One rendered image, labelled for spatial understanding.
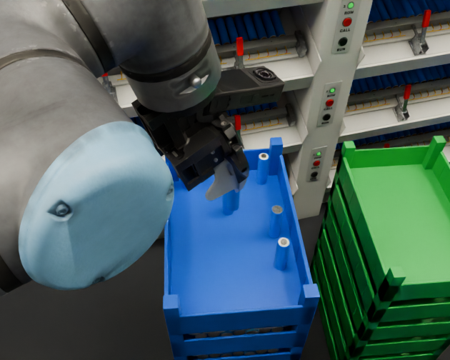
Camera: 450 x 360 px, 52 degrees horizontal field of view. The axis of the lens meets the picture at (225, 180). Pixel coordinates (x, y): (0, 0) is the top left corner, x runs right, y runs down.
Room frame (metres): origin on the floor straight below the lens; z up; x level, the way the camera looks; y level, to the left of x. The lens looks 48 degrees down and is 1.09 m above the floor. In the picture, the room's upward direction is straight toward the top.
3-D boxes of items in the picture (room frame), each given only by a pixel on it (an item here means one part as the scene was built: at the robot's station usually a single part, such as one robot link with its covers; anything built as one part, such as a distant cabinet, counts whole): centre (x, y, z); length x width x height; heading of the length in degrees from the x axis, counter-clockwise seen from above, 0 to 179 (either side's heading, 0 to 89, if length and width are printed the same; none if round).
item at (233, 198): (0.42, -0.01, 0.60); 0.02 x 0.02 x 0.06
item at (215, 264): (0.42, -0.01, 0.52); 0.30 x 0.20 x 0.08; 5
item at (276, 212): (0.43, -0.08, 0.52); 0.02 x 0.02 x 0.06
